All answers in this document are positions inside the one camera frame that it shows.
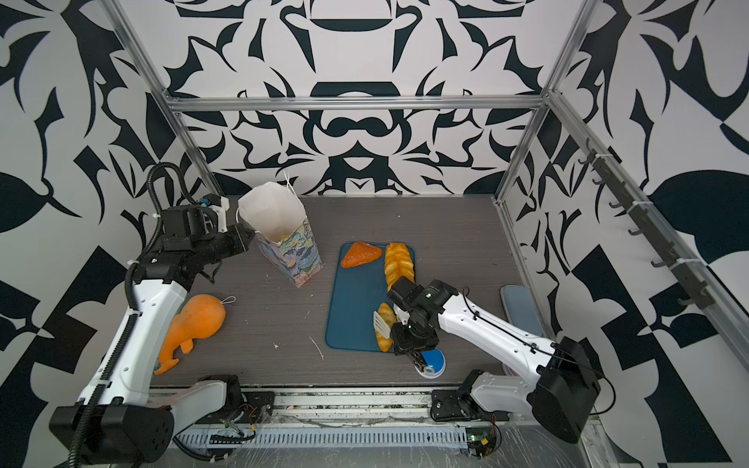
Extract orange fake fruit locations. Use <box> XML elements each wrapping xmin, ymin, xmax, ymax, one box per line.
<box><xmin>154</xmin><ymin>294</ymin><xmax>236</xmax><ymax>376</ymax></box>

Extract wall hook rack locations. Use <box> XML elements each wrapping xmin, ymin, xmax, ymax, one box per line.
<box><xmin>579</xmin><ymin>148</ymin><xmax>716</xmax><ymax>310</ymax></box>

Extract metal tongs white tips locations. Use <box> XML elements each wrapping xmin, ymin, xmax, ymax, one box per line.
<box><xmin>373</xmin><ymin>302</ymin><xmax>437</xmax><ymax>378</ymax></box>

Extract light blue push button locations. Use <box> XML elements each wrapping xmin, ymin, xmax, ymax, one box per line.
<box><xmin>499</xmin><ymin>285</ymin><xmax>545</xmax><ymax>337</ymax></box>

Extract floral paper bag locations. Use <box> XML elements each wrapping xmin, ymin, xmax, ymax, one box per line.
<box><xmin>235</xmin><ymin>179</ymin><xmax>323</xmax><ymax>288</ymax></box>

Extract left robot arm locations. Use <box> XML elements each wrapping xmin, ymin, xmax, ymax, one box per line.
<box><xmin>49</xmin><ymin>162</ymin><xmax>255</xmax><ymax>467</ymax></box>

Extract orange triangular bread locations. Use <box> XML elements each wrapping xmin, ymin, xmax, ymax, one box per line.
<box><xmin>341</xmin><ymin>241</ymin><xmax>382</xmax><ymax>269</ymax></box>

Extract long braided bread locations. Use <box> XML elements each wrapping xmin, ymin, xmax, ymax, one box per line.
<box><xmin>384</xmin><ymin>243</ymin><xmax>415</xmax><ymax>291</ymax></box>

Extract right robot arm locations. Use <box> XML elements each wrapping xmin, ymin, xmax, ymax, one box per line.
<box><xmin>387</xmin><ymin>277</ymin><xmax>606</xmax><ymax>444</ymax></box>

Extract croissant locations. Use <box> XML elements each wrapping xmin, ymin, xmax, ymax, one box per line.
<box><xmin>373</xmin><ymin>302</ymin><xmax>397</xmax><ymax>353</ymax></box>

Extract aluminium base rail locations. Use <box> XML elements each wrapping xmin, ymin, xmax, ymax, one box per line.
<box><xmin>145</xmin><ymin>385</ymin><xmax>604</xmax><ymax>452</ymax></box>

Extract teal tray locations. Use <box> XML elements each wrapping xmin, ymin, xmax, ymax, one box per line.
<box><xmin>325</xmin><ymin>242</ymin><xmax>392</xmax><ymax>353</ymax></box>

